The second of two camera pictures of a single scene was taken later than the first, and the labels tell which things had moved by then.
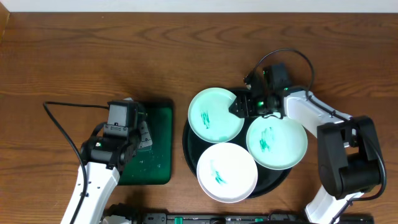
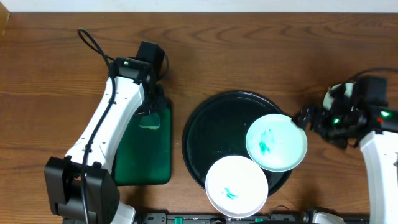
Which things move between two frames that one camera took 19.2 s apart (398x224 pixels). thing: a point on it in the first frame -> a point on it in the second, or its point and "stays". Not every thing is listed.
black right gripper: x=244 y=101 -> x=319 y=122
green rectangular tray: x=153 y=164 stays
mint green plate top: x=209 y=117 -> x=328 y=99
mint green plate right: x=277 y=144 stays
